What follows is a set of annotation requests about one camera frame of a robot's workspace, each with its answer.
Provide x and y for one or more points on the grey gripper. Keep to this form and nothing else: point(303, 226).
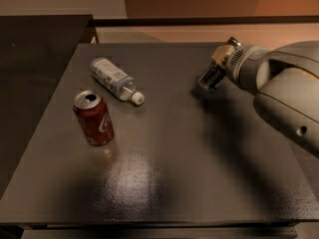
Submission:
point(239, 65)

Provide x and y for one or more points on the silver blue redbull can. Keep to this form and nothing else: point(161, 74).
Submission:
point(215, 73)

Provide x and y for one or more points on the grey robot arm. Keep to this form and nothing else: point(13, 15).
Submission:
point(285, 85)

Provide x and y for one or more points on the red coca-cola can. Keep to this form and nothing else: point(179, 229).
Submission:
point(93, 116)

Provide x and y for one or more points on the clear plastic water bottle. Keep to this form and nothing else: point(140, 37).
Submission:
point(116, 81)

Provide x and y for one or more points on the dark side table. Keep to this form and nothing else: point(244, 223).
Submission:
point(34, 53)

